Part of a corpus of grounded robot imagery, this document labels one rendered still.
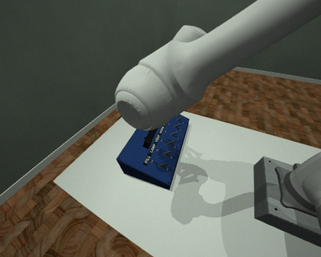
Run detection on blue switch panel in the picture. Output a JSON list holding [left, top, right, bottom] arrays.
[[116, 114, 189, 190]]

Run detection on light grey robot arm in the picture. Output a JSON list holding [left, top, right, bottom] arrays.
[[115, 0, 321, 229]]

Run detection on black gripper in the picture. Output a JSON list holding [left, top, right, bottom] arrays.
[[143, 129, 157, 149]]

